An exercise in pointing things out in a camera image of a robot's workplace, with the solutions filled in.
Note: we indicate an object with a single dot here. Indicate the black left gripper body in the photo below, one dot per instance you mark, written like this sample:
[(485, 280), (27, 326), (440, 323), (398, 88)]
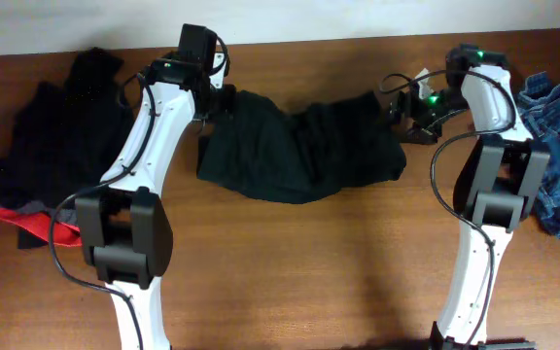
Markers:
[(223, 98)]

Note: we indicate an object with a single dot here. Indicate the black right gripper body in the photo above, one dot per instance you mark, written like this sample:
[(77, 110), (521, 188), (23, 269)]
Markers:
[(407, 115)]

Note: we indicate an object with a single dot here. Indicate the black trousers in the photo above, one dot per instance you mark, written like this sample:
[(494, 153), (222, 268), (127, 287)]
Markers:
[(261, 152)]

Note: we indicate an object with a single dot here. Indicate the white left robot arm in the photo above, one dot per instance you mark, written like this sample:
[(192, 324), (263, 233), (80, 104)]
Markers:
[(126, 236)]

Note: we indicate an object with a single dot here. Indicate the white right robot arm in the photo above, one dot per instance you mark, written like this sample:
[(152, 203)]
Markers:
[(495, 190)]

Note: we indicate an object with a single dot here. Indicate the black garment pile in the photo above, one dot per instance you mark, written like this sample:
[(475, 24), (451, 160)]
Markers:
[(66, 137)]

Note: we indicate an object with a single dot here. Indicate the red and grey garment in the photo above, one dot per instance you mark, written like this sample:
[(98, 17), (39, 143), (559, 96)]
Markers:
[(35, 218)]

